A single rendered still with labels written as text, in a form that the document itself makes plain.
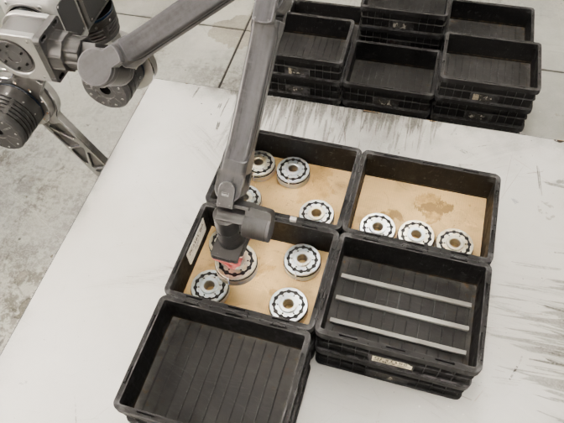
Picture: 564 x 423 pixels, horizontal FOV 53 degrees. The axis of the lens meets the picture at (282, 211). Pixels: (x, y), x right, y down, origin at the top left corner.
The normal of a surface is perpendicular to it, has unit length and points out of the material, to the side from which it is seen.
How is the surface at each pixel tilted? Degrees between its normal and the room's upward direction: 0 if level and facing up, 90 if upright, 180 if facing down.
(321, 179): 0
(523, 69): 0
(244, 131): 48
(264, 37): 57
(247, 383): 0
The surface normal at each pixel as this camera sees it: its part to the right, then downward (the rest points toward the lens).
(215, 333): -0.04, -0.56
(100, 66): -0.22, 0.22
